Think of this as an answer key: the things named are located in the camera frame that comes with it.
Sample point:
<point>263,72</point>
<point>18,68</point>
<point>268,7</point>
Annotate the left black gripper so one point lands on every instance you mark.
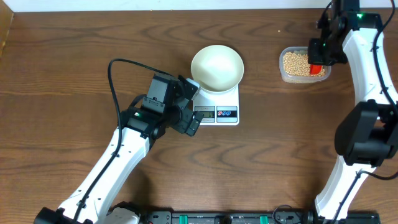
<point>181,125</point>

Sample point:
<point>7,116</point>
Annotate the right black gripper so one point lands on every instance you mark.
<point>314,56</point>

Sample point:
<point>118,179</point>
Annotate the red plastic measuring scoop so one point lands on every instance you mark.
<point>315,69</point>

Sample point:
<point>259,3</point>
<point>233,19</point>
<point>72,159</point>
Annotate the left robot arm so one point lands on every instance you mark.
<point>91,201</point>

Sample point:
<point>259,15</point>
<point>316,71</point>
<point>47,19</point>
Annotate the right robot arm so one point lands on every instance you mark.
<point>368,135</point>

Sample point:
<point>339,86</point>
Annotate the white digital kitchen scale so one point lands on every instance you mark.
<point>218,108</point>

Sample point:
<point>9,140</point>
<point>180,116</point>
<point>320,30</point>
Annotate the white round bowl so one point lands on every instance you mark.
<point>217,68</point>

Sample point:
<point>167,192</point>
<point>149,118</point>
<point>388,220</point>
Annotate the yellow soybeans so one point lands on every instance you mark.
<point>296,64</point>

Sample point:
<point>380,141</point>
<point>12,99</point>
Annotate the clear plastic container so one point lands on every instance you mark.
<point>297,79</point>

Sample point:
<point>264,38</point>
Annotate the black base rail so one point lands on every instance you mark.
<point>129,213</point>

